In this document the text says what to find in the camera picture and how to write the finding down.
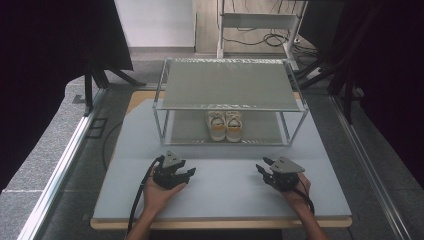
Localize black curtain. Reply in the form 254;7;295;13
304;0;424;189
0;0;134;194

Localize black floor cables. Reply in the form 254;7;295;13
222;26;319;58

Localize white grey child sneaker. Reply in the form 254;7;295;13
225;110;244;144
204;110;228;142

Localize dark floor socket plate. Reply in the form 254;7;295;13
85;117;109;140

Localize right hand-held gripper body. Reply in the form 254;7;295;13
266;155;306;193

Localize white frame grey shoe rack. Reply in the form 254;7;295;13
152;57;310;148

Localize aluminium floor rail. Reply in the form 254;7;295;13
328;94;415;240
16;88;108;240

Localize white metal stand frame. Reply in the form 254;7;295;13
216;0;308;72

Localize person's right hand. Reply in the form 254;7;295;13
281;172;313;209

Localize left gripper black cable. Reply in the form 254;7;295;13
126;155;165;234

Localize black tripod stand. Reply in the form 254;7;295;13
295;49;355;125
83;58;148;116

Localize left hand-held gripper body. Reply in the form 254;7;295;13
152;150;188;190

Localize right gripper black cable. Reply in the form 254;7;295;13
293;179;316;215

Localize person's left hand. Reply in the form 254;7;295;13
143;168;188;216

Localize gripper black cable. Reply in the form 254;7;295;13
293;179;316;215
126;155;165;234

